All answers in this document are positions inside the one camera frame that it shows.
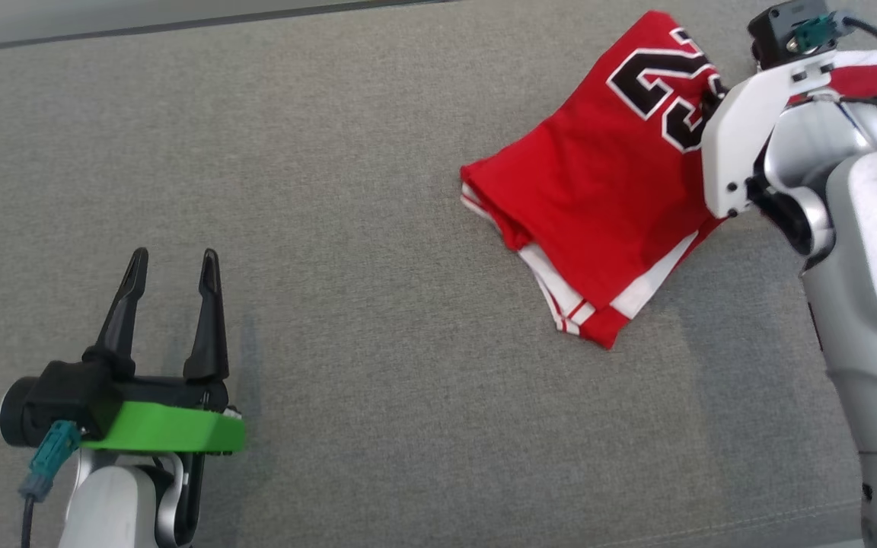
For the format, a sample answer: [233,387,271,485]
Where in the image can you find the red white basketball jersey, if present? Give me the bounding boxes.
[460,9,729,351]

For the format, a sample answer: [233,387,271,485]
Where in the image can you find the teal plug left arm cable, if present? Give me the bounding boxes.
[18,420,83,548]

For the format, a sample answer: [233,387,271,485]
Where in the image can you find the teal plug arm cable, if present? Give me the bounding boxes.
[18,420,83,548]
[789,11,877,58]

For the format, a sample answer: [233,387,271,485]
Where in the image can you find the red white-striped shorts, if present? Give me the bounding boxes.
[789,49,877,170]

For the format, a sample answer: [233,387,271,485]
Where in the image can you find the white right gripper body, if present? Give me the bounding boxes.
[701,55,839,220]

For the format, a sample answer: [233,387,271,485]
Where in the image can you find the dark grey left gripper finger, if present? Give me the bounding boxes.
[82,247,150,381]
[183,249,230,383]

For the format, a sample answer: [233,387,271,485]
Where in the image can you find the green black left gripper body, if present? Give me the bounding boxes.
[81,373,247,457]

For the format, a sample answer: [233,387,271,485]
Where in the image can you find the teal plug right arm cable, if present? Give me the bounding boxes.
[789,11,877,58]

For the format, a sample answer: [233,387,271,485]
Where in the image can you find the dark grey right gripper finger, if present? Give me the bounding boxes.
[701,76,729,116]

